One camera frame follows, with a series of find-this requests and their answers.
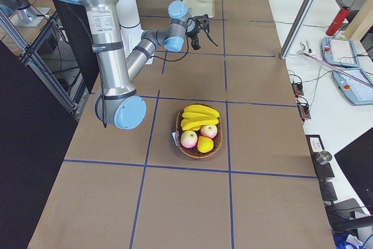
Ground brown wicker basket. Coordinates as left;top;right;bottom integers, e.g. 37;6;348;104
175;103;222;159

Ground red bottle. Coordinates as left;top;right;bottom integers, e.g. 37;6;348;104
326;6;350;36

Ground pink patterned stick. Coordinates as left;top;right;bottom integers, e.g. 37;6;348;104
299;51;372;88

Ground pink green apple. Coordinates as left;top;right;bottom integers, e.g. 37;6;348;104
200;125;218;139

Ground white bear tray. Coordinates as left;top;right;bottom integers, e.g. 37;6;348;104
182;0;215;18

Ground far teach pendant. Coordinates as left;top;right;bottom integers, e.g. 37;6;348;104
321;37;360;68

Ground yellow lemon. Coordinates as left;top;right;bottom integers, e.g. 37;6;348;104
197;136;214;153

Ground teach pendant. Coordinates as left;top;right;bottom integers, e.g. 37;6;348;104
332;68;372;106
321;37;360;68

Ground near teach pendant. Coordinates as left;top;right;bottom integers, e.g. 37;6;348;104
332;68;372;106

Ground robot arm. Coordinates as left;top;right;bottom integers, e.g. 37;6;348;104
59;0;209;129

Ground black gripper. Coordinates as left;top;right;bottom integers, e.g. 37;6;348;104
186;14;218;50

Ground metal cup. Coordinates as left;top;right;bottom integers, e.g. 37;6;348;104
315;150;333;165

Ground aluminium frame post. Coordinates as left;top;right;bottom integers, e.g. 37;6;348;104
280;0;315;59

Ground white paper tag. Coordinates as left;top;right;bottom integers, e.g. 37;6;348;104
172;131;178;146

